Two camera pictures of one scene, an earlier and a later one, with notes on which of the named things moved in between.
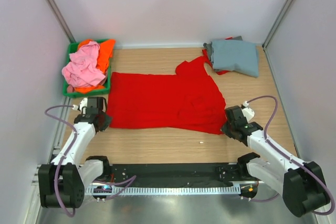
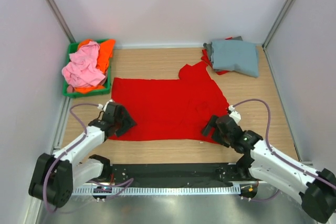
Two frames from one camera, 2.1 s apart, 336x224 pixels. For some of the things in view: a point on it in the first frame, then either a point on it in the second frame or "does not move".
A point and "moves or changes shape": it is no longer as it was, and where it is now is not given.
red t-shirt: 190,100 moves or changes shape
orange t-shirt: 105,52 does not move
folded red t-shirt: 207,60 does not move
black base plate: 175,173 does not move
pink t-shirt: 83,70 does not move
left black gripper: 106,122 -> 125,116
